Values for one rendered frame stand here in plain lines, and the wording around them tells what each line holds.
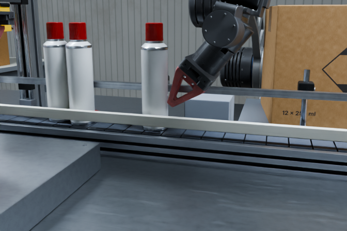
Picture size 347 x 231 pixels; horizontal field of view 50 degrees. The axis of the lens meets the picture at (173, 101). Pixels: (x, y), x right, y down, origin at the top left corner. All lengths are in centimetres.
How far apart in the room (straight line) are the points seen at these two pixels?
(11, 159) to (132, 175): 20
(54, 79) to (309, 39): 54
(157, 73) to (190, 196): 24
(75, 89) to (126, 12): 299
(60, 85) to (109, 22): 305
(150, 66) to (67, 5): 345
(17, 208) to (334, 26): 68
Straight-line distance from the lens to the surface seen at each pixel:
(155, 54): 68
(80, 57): 75
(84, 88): 76
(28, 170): 58
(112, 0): 380
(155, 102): 70
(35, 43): 101
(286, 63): 85
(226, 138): 68
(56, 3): 420
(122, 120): 71
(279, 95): 72
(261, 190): 61
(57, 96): 80
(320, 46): 86
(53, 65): 79
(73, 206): 57
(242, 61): 151
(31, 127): 80
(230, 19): 58
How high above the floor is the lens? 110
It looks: 13 degrees down
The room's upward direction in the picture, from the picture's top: straight up
